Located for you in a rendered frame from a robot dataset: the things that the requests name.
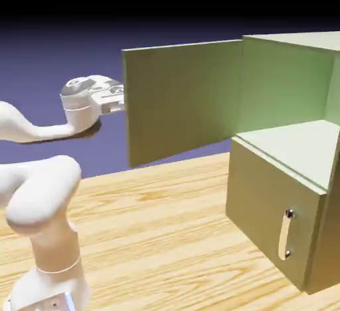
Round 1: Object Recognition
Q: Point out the green cabinet door with handle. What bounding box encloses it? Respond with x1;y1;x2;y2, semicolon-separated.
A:
225;137;328;295

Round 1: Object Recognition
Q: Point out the green cabinet door without handle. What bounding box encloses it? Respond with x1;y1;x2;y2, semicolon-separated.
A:
121;39;244;169

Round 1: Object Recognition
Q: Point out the green painted cabinet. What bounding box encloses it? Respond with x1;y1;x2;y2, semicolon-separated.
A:
225;31;340;296

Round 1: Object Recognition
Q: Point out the curved silver door handle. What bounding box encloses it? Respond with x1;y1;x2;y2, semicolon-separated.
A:
277;208;296;262

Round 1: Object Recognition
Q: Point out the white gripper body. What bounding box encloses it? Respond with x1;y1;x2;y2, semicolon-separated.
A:
90;90;126;116

